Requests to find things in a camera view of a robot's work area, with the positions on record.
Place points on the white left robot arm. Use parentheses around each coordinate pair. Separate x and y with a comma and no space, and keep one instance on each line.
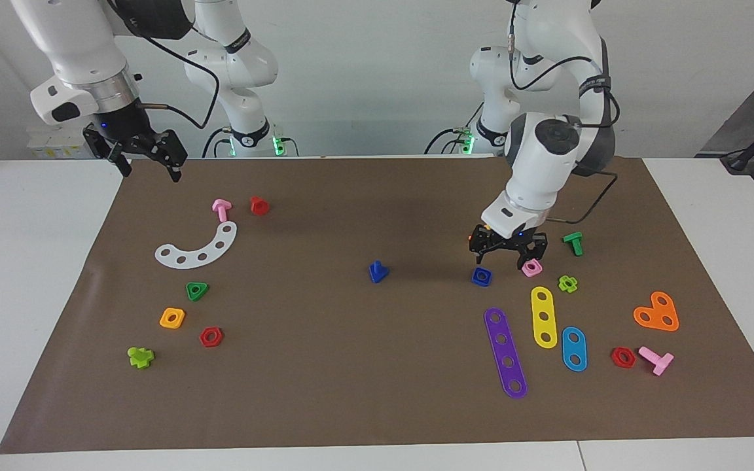
(547,157)

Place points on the red hexagonal plastic nut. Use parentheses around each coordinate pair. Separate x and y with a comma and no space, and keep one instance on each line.
(203,337)
(614,358)

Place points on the brown paper table mat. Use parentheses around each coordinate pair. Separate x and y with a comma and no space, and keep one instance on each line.
(351,379)

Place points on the dark green plastic screw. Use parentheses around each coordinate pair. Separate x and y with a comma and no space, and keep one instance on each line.
(576,247)

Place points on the white curved five-hole plate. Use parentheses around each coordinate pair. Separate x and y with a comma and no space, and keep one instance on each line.
(192,260)

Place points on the blue square plastic nut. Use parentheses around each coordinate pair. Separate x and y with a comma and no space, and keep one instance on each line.
(487,282)

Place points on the orange square plastic nut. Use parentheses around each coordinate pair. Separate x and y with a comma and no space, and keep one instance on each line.
(165,323)

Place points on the white box stack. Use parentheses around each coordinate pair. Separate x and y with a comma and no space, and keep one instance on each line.
(50,147)

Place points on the blue two-hole plate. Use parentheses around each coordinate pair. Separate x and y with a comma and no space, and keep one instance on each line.
(574,348)

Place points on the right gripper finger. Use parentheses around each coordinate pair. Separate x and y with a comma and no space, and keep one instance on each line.
(120,158)
(174,154)

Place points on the green triangular plastic nut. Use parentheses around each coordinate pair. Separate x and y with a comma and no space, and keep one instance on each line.
(203,286)

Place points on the blue triangular-head screw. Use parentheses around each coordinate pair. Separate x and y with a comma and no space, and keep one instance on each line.
(377,275)

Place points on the orange heart-shaped plate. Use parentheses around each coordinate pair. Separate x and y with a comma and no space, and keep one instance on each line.
(657,314)

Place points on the pink plastic screw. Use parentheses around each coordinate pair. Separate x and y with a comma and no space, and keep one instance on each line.
(222,212)
(660,362)

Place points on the purple four-hole plate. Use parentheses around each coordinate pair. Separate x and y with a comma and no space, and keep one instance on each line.
(504,351)

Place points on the light green cross screw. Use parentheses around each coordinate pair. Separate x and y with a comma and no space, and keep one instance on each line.
(140,358)

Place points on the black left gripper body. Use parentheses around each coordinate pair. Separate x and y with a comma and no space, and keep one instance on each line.
(508,242)

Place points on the red plastic screw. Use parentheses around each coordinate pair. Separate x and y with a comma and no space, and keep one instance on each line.
(259,207)

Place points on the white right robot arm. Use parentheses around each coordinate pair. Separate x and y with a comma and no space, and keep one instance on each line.
(76,46)

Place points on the yellow three-hole plate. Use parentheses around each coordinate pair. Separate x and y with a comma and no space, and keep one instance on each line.
(544,307)

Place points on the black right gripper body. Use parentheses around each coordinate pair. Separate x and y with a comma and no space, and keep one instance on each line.
(125,127)

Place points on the light green cross nut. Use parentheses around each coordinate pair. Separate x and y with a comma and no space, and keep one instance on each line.
(561,283)

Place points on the pink square plastic nut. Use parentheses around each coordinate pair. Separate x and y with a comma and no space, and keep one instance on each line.
(538,271)

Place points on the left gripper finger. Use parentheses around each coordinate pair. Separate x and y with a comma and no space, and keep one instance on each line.
(480,256)
(534,254)

